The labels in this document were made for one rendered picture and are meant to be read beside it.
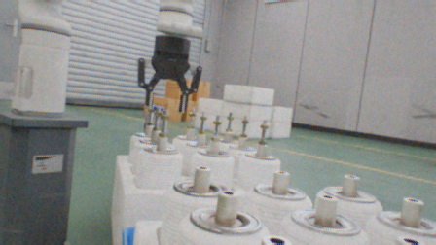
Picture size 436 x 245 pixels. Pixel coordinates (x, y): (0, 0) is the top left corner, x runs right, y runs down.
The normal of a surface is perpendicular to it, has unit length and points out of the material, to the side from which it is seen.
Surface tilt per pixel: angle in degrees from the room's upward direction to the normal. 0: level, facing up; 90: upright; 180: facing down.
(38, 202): 90
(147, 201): 90
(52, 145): 91
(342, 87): 90
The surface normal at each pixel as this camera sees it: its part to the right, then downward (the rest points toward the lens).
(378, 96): -0.69, -0.04
